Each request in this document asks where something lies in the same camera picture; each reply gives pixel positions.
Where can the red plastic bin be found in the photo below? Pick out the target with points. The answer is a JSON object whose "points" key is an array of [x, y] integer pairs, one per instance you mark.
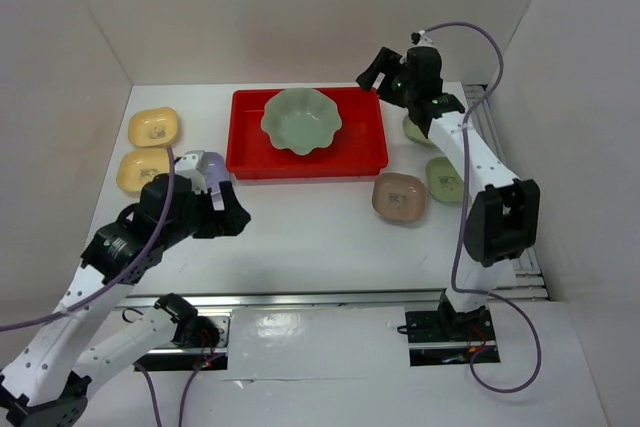
{"points": [[358, 149]]}

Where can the yellow square plate near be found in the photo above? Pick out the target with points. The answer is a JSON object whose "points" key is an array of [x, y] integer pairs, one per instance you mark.
{"points": [[141, 166]]}

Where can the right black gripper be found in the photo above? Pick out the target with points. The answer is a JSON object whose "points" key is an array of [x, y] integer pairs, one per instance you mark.
{"points": [[386, 61]]}

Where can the green square plate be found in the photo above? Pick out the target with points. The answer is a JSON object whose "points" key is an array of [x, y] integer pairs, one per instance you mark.
{"points": [[443, 181], [414, 134]]}

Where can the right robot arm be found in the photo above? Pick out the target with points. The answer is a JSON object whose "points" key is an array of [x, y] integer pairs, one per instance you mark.
{"points": [[500, 210]]}

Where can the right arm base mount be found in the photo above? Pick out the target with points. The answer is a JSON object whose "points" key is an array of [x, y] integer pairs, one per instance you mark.
{"points": [[431, 343]]}

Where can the green scalloped bowl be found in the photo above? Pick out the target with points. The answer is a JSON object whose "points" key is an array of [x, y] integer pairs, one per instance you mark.
{"points": [[301, 120]]}

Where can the yellow square plate far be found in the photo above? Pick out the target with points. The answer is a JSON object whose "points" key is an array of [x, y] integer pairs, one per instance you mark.
{"points": [[157, 127]]}

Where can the aluminium rail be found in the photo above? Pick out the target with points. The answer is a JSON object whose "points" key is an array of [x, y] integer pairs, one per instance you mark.
{"points": [[326, 299]]}

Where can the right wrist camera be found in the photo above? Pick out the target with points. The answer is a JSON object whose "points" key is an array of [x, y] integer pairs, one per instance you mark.
{"points": [[420, 39]]}

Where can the brown square plate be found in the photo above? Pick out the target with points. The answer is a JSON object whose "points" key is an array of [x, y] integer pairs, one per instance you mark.
{"points": [[399, 198]]}

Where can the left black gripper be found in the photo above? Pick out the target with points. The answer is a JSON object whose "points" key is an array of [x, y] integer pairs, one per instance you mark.
{"points": [[230, 221]]}

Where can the green square plate far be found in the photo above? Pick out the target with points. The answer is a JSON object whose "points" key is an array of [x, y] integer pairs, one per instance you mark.
{"points": [[414, 134]]}

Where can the purple square plate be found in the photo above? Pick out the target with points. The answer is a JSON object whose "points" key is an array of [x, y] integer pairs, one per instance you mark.
{"points": [[215, 172]]}

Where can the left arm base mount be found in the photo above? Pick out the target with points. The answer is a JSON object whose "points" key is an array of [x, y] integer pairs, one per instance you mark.
{"points": [[208, 343]]}

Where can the green square plate near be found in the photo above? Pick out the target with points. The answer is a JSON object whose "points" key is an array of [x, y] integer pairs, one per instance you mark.
{"points": [[443, 181]]}

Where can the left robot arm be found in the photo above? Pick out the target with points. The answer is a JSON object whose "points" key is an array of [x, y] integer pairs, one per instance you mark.
{"points": [[51, 381]]}

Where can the yellow square plate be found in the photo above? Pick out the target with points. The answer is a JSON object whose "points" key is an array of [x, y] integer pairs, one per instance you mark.
{"points": [[157, 127], [141, 166]]}

